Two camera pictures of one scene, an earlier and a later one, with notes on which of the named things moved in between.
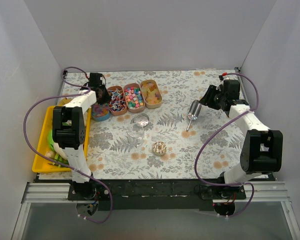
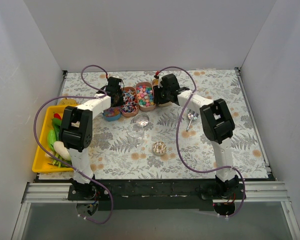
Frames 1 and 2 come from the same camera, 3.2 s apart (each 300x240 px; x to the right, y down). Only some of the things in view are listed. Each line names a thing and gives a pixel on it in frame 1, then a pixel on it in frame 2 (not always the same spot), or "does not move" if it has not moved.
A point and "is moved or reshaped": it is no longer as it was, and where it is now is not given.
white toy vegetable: [60, 151] does not move
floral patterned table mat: [185, 139] does not move
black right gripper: [207, 96] to [159, 97]
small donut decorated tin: [159, 148] does not move
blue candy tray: [100, 112] is moved or reshaped
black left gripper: [101, 93] to [117, 100]
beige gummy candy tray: [151, 93] to [155, 83]
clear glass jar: [135, 134] does not move
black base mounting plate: [156, 195] does not move
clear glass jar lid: [141, 120] does not move
